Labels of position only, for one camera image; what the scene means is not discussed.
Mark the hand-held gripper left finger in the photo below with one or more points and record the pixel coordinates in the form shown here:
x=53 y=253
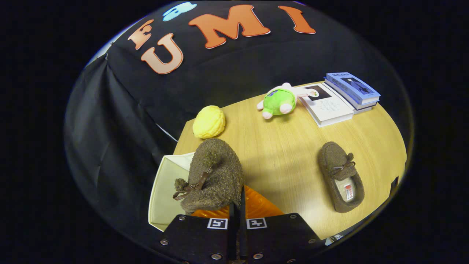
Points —
x=232 y=238

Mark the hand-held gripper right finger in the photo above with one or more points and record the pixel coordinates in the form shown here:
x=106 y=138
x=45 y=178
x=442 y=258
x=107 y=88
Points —
x=242 y=234

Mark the brown fuzzy shoe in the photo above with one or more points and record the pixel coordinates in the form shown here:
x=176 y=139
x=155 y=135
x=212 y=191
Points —
x=329 y=157
x=220 y=165

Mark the grey fabric storage box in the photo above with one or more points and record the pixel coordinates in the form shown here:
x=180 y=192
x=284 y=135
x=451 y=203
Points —
x=165 y=194

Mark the yellow ribbed bread toy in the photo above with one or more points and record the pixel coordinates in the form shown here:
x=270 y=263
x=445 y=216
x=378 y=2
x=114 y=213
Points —
x=209 y=123

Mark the green and pink plush toy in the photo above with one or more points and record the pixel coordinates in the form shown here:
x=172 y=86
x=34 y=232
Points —
x=278 y=102

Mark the white book with dark photo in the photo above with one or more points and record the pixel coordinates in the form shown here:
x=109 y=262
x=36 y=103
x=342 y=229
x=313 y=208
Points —
x=329 y=108

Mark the dark blue cover book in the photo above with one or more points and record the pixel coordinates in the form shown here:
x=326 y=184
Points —
x=366 y=106

